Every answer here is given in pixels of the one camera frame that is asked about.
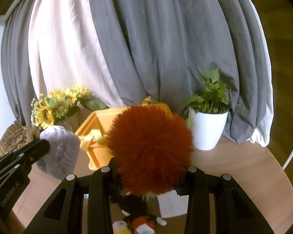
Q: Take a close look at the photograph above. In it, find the lavender knitted plush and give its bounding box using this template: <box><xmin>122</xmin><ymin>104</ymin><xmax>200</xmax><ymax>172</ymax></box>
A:
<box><xmin>36</xmin><ymin>125</ymin><xmax>80</xmax><ymax>180</ymax></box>

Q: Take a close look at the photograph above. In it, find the mickey mouse plush toy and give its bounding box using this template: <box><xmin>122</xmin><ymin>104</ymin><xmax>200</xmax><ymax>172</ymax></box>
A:
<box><xmin>113</xmin><ymin>194</ymin><xmax>167</xmax><ymax>234</ymax></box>

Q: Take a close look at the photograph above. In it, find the orange fluffy pompom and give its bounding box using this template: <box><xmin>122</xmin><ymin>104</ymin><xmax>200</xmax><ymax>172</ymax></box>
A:
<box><xmin>105</xmin><ymin>105</ymin><xmax>193</xmax><ymax>195</ymax></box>

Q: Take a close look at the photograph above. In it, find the patterned woven cushion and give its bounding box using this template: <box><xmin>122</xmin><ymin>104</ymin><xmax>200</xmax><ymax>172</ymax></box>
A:
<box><xmin>0</xmin><ymin>121</ymin><xmax>40</xmax><ymax>157</ymax></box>

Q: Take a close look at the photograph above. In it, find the sunflower bouquet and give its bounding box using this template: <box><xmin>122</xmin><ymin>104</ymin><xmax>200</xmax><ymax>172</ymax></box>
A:
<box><xmin>30</xmin><ymin>85</ymin><xmax>108</xmax><ymax>130</ymax></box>

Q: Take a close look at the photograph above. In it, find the white folded napkin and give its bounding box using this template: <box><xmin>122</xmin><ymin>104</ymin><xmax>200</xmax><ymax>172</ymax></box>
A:
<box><xmin>157</xmin><ymin>190</ymin><xmax>189</xmax><ymax>218</ymax></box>

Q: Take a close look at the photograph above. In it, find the orange plastic crate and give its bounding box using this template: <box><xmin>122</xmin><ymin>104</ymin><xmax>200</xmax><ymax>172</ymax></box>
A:
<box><xmin>75</xmin><ymin>98</ymin><xmax>173</xmax><ymax>171</ymax></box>

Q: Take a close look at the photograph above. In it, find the white plant pot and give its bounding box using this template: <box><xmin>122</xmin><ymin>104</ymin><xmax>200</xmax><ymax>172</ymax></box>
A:
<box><xmin>187</xmin><ymin>108</ymin><xmax>229</xmax><ymax>151</ymax></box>

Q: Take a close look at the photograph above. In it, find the green pothos plant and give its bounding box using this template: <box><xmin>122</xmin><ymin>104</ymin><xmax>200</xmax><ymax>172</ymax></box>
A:
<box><xmin>184</xmin><ymin>66</ymin><xmax>240</xmax><ymax>129</ymax></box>

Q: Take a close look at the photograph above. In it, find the pale pink curtain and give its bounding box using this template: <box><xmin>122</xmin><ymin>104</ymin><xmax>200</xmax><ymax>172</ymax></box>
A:
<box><xmin>28</xmin><ymin>0</ymin><xmax>124</xmax><ymax>108</ymax></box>

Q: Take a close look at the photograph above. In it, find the grey curtain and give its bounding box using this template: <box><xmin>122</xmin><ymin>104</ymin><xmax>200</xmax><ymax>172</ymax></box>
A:
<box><xmin>1</xmin><ymin>0</ymin><xmax>274</xmax><ymax>146</ymax></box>

